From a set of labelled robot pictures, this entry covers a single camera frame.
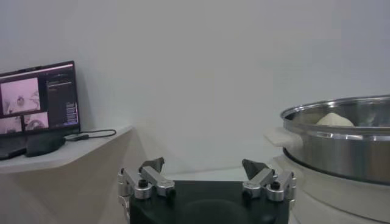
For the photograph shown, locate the white steamed baozi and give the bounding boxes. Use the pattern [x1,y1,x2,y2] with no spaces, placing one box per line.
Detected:
[315,112,355,127]

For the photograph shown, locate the black laptop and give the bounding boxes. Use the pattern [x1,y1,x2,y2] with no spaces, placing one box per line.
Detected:
[0,60,81,161]

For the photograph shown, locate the white side desk with mouse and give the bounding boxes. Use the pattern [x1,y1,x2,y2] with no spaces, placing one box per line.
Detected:
[0,125,135,224]

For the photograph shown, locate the small black usb hub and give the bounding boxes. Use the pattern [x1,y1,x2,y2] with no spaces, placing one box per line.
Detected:
[64,133,90,142]

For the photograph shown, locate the black computer mouse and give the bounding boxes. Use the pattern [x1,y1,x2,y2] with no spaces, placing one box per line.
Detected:
[25,135,66,158]

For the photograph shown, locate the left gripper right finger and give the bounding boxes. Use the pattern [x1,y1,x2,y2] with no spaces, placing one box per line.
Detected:
[241,158,297,202]

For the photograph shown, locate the white electric cooker base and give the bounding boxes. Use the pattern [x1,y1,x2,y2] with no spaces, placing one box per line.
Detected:
[274,149,390,224]

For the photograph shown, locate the stainless steel steamer pot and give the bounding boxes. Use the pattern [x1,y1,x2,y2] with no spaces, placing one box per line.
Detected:
[264,94,390,186]

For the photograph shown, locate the black hub cable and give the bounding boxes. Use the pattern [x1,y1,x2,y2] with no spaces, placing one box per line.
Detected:
[77,129,117,139]

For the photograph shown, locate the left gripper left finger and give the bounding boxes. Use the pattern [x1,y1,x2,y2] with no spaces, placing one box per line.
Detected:
[118,156,177,201]

